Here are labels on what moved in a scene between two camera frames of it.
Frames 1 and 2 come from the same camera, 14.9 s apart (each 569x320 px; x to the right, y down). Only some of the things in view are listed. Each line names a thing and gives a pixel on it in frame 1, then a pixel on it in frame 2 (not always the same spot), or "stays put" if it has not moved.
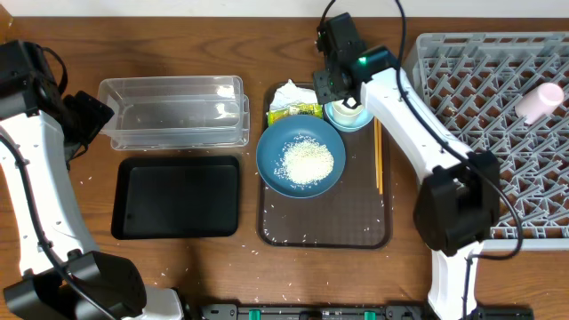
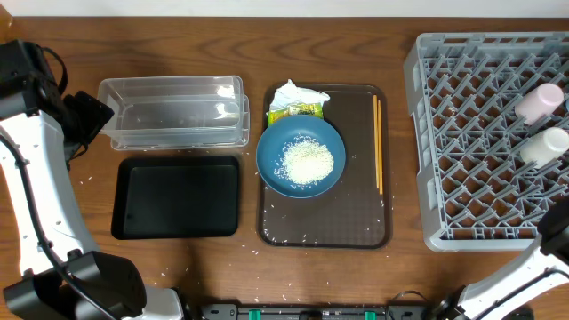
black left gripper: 92,112 stays put
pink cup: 537,105 stays put
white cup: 344,115 -> 546,147
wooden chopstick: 380,156 stays put
